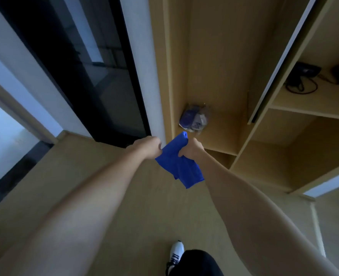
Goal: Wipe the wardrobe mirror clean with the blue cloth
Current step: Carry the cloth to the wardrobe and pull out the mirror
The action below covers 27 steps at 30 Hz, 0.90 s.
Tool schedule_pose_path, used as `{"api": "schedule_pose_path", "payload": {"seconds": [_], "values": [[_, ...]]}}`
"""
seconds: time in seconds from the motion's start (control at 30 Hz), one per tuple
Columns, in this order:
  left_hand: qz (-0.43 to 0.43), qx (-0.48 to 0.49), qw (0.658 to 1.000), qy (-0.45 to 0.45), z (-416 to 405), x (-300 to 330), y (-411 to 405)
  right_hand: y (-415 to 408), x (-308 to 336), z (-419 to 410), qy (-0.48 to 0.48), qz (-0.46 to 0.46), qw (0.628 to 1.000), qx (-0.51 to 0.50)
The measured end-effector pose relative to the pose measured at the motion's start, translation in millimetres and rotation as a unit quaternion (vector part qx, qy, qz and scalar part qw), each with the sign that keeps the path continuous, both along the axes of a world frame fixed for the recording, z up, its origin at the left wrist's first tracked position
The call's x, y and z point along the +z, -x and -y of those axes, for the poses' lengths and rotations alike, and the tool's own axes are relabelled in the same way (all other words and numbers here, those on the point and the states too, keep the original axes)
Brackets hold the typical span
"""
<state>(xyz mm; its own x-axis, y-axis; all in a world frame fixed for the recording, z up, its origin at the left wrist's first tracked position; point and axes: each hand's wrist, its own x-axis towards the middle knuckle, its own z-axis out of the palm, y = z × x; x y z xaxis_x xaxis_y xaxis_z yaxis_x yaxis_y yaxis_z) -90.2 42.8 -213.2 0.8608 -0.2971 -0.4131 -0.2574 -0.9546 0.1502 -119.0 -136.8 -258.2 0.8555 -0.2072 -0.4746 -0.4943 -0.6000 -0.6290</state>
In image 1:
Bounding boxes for black framed glass door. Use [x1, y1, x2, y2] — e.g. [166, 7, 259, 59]
[0, 0, 152, 148]

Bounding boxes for clear bag of slippers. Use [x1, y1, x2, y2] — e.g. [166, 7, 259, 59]
[178, 103, 211, 133]

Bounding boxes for black hair dryer with cable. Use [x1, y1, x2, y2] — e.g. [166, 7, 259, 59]
[285, 62, 322, 95]

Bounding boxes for black shorts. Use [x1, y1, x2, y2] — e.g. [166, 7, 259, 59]
[169, 249, 225, 276]

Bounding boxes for tall mirror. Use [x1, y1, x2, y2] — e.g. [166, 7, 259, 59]
[247, 0, 319, 124]

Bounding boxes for blue microfibre cloth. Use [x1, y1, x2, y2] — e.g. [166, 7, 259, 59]
[155, 131, 205, 189]

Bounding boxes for person's left forearm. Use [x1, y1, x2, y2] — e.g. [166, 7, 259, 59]
[0, 149, 150, 276]

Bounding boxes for person's right forearm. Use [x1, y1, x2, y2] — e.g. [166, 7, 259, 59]
[192, 151, 339, 276]

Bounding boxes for person's left hand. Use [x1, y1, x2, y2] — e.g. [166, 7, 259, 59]
[125, 136, 163, 161]

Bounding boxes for light wooden wardrobe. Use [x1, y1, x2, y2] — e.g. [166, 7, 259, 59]
[148, 0, 339, 196]

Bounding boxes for white sneaker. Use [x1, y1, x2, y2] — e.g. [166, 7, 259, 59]
[166, 240, 185, 276]

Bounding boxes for person's right hand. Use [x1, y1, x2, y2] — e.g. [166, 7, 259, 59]
[177, 137, 206, 161]

